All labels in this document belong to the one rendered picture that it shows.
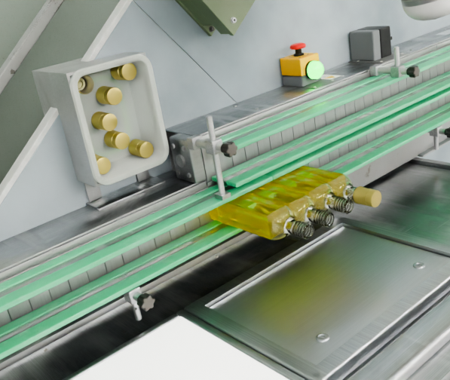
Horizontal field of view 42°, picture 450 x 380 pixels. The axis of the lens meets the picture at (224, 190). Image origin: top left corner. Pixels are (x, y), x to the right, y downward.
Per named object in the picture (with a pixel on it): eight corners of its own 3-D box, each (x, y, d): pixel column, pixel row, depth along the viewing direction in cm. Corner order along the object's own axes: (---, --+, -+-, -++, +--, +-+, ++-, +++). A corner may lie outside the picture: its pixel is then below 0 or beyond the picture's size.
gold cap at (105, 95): (93, 88, 115) (104, 90, 112) (108, 84, 117) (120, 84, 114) (98, 105, 116) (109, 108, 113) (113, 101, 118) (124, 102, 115)
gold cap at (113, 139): (102, 133, 118) (112, 136, 115) (117, 127, 120) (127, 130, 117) (106, 149, 119) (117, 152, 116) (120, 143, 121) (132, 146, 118)
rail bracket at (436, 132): (407, 148, 170) (451, 154, 160) (406, 125, 167) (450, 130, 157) (415, 143, 172) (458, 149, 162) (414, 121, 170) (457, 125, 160)
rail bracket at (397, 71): (367, 77, 152) (412, 79, 142) (365, 48, 149) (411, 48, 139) (376, 73, 154) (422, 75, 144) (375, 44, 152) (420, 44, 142)
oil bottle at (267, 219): (209, 219, 126) (281, 245, 110) (205, 196, 124) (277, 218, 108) (229, 209, 129) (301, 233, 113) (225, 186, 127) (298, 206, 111)
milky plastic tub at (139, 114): (78, 182, 118) (98, 190, 112) (47, 71, 110) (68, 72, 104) (148, 154, 128) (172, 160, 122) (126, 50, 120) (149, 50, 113)
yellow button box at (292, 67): (281, 85, 150) (302, 87, 145) (277, 56, 148) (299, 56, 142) (300, 78, 154) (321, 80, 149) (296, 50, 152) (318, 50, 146)
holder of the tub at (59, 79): (84, 205, 121) (102, 213, 115) (47, 72, 111) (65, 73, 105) (152, 176, 130) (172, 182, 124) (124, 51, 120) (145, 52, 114)
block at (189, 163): (174, 179, 126) (194, 185, 121) (165, 137, 123) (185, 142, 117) (187, 173, 128) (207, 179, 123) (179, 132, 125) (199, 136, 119)
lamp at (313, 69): (305, 81, 145) (315, 81, 143) (304, 62, 144) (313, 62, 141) (317, 76, 148) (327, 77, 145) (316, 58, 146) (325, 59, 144)
